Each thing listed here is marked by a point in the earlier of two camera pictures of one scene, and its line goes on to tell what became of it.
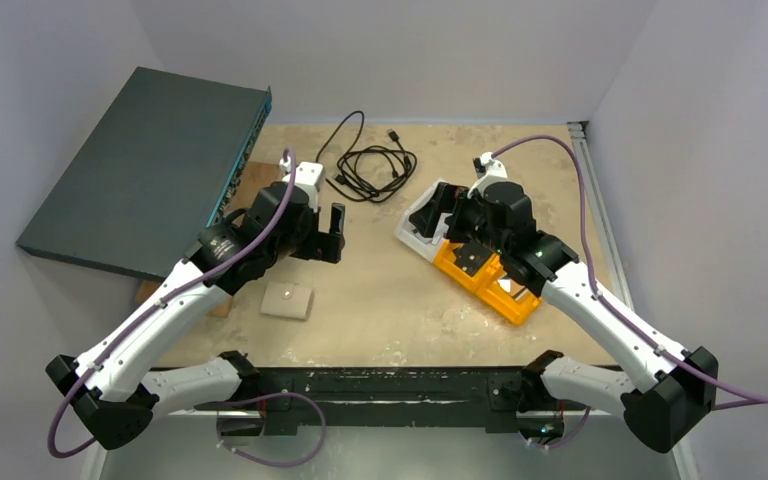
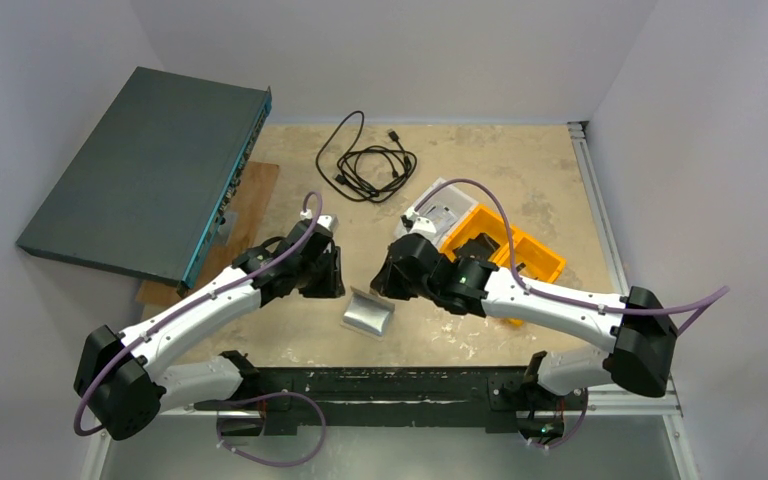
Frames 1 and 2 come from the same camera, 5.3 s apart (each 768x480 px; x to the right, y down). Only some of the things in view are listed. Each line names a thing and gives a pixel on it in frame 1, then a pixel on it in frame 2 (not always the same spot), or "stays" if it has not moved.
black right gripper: x=454 y=216 → x=393 y=266
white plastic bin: x=425 y=247 stays
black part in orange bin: x=471 y=257 stays
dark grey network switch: x=156 y=169 stays
